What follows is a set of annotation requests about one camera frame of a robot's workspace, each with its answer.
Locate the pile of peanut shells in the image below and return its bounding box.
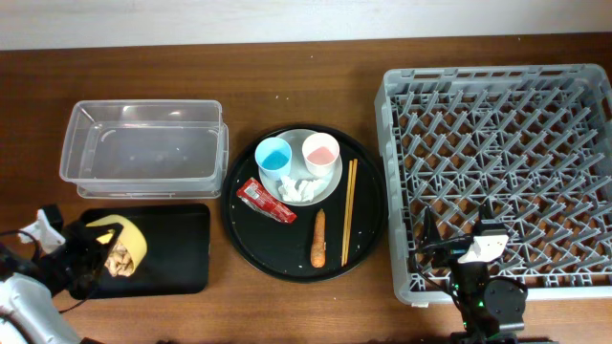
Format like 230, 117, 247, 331
104, 243, 135, 277

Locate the yellow plastic bowl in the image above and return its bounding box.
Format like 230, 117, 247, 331
87, 215, 147, 276

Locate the orange carrot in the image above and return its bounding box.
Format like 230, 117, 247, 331
310, 209, 326, 269

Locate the red snack wrapper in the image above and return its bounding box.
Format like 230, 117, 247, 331
236, 178, 297, 224

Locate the pink plastic cup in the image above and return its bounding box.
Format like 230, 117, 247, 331
301, 133, 339, 177

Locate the white tissue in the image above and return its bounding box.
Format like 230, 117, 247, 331
278, 176, 324, 203

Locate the light blue plastic cup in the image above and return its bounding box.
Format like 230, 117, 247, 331
254, 137, 293, 181

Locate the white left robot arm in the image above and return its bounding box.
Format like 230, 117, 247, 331
1, 222, 123, 343

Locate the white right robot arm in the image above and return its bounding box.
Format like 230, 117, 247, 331
416, 203, 528, 344

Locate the grey plastic dishwasher rack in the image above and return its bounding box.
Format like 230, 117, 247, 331
375, 64, 611, 307

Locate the black rectangular tray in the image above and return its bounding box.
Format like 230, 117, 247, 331
79, 204, 210, 299

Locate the clear plastic bin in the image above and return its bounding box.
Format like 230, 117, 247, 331
59, 99, 230, 200

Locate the right wooden chopstick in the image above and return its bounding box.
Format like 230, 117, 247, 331
345, 159, 358, 266

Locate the round black tray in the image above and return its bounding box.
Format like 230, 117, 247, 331
221, 124, 388, 283

